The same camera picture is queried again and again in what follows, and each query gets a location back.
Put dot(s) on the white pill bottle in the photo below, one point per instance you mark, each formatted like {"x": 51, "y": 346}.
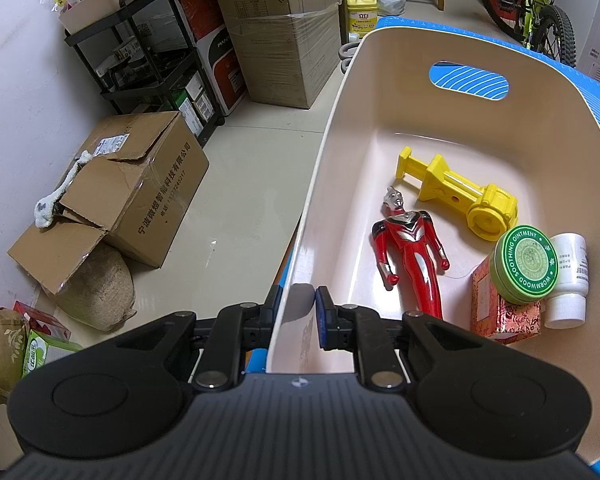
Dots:
{"x": 572, "y": 270}

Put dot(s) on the white and red appliance box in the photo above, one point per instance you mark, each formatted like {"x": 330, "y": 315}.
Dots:
{"x": 225, "y": 70}

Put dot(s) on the beige plastic bin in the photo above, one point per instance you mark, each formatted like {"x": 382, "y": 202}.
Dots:
{"x": 380, "y": 125}

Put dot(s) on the taped cardboard box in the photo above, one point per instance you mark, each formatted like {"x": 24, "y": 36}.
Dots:
{"x": 285, "y": 60}

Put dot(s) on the black metal rack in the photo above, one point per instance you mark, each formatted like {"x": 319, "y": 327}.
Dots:
{"x": 145, "y": 65}

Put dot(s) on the flat red carton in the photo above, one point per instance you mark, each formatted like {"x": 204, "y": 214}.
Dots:
{"x": 42, "y": 320}

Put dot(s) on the yellow detergent jug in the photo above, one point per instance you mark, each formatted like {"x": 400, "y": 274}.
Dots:
{"x": 361, "y": 15}

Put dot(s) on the brown patterned bag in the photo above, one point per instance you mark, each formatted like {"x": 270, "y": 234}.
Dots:
{"x": 0, "y": 360}

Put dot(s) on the dirty white bone toy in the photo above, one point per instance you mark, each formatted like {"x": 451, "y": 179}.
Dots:
{"x": 55, "y": 200}

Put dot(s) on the green round ointment tin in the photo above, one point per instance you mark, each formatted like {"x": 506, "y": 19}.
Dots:
{"x": 525, "y": 260}

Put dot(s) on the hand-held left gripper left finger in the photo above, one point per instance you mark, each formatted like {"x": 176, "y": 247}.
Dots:
{"x": 272, "y": 302}

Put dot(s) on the yellow plastic toy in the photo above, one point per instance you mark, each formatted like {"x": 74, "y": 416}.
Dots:
{"x": 490, "y": 210}

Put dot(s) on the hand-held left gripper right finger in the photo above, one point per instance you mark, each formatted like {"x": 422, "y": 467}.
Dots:
{"x": 322, "y": 315}

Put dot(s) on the red cardboard box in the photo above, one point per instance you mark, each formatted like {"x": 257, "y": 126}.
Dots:
{"x": 200, "y": 10}

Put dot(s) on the red patterned box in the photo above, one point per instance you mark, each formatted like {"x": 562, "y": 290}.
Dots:
{"x": 490, "y": 310}

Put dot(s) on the green and white carton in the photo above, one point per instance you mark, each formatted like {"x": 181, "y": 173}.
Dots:
{"x": 45, "y": 352}

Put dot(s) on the stack of small boxes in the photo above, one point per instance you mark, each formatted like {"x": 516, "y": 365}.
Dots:
{"x": 190, "y": 105}

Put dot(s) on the red and silver action figure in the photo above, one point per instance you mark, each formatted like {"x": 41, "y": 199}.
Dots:
{"x": 410, "y": 250}

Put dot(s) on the torn open cardboard box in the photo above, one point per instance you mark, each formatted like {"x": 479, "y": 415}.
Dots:
{"x": 140, "y": 180}

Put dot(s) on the burlap sack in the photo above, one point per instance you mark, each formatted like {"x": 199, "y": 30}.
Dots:
{"x": 95, "y": 290}

